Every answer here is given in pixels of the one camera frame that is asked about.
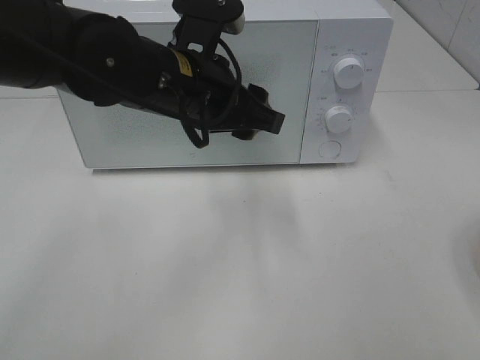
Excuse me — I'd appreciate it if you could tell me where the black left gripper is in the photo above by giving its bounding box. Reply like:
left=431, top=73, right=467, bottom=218
left=157, top=48, right=285, bottom=141

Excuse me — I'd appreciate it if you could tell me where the white microwave door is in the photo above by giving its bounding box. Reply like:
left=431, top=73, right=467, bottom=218
left=58, top=20, right=317, bottom=169

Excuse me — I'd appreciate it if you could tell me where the round white door button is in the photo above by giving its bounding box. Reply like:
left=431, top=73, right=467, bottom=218
left=319, top=140, right=342, bottom=160

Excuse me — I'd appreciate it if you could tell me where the white timer knob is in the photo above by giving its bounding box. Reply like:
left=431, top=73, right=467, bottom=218
left=325, top=105, right=354, bottom=134

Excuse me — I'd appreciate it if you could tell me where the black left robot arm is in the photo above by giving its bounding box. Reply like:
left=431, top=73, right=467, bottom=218
left=1, top=1, right=284, bottom=149

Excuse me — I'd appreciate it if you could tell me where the white microwave oven body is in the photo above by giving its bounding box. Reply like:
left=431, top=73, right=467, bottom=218
left=55, top=0, right=395, bottom=176

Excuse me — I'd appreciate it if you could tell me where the upper white power knob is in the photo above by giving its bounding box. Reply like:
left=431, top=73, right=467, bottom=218
left=333, top=55, right=365, bottom=89

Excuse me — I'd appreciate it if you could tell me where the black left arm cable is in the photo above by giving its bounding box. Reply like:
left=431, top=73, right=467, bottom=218
left=175, top=37, right=243, bottom=150

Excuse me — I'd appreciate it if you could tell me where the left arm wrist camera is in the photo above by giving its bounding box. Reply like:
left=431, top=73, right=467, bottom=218
left=172, top=0, right=245, bottom=55

